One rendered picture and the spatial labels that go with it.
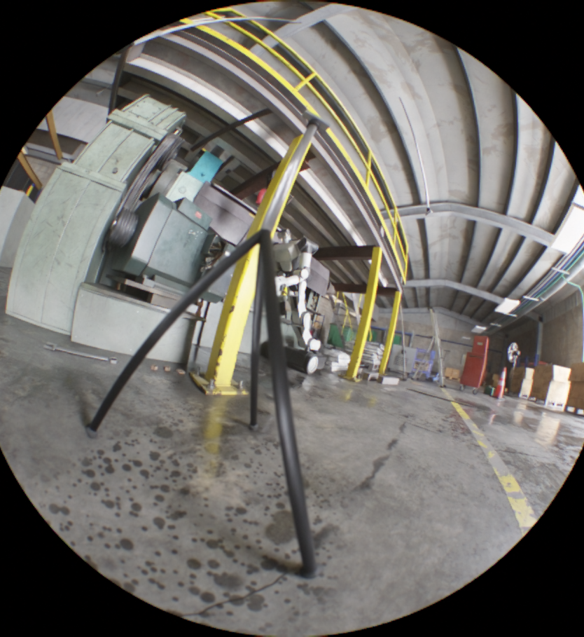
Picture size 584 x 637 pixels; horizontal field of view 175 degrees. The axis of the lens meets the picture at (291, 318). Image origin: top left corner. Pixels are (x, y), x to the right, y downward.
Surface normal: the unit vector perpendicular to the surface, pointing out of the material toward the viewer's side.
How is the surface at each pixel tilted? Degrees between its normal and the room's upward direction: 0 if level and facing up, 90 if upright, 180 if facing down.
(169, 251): 90
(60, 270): 90
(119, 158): 90
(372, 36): 171
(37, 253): 90
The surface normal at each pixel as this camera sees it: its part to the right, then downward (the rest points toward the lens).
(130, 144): 0.73, 0.15
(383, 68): -0.14, 0.98
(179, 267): 0.90, 0.22
